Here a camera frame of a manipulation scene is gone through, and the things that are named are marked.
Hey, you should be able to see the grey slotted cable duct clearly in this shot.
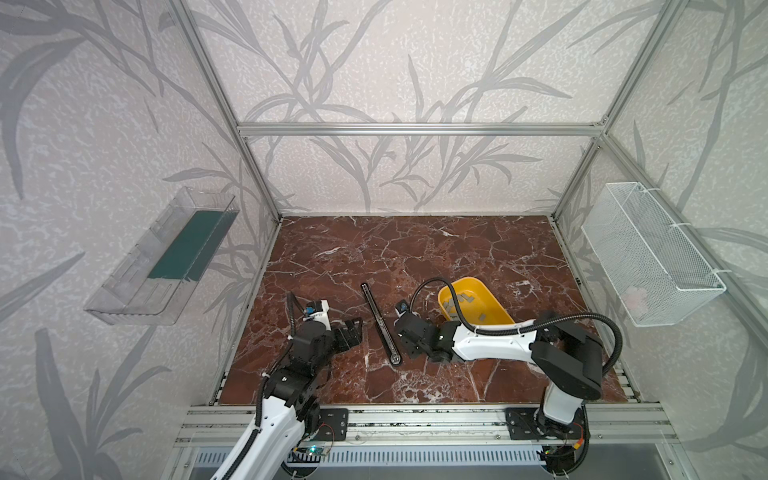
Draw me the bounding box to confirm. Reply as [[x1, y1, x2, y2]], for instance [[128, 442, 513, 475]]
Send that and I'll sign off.
[[194, 448, 547, 469]]

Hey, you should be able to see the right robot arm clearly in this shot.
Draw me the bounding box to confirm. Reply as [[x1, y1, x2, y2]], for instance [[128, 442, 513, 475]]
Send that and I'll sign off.
[[394, 277, 624, 425]]

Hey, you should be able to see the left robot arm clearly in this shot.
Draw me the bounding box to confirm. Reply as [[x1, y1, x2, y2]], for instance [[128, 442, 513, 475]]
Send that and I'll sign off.
[[213, 292, 363, 479]]

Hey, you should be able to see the clear plastic wall shelf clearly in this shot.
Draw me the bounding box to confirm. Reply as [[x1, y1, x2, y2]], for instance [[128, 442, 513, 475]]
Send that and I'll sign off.
[[84, 187, 240, 326]]

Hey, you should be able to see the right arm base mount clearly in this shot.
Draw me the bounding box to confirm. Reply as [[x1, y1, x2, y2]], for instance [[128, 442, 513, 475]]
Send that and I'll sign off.
[[504, 407, 589, 444]]

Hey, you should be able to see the aluminium front rail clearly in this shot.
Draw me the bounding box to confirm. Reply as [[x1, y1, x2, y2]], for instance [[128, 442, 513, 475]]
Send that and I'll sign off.
[[173, 403, 679, 448]]

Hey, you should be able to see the pink object in basket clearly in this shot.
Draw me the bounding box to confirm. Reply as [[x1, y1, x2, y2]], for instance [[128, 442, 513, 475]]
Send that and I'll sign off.
[[622, 286, 649, 316]]

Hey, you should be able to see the small green circuit board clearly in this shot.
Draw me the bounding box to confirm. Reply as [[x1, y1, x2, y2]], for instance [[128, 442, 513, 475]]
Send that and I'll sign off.
[[293, 444, 332, 463]]

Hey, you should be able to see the yellow plastic tray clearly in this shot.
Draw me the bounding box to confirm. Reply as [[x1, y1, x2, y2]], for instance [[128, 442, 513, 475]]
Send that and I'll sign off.
[[452, 277, 515, 329]]

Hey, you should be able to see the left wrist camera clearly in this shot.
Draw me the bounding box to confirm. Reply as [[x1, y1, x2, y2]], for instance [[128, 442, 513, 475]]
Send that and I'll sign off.
[[303, 299, 331, 330]]

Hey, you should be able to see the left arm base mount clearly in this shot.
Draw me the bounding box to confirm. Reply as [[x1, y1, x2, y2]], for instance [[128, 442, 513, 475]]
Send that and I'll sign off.
[[306, 407, 349, 442]]

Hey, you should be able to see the white wire mesh basket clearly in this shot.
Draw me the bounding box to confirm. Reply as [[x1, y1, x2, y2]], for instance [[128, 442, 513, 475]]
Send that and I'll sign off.
[[582, 182, 727, 327]]

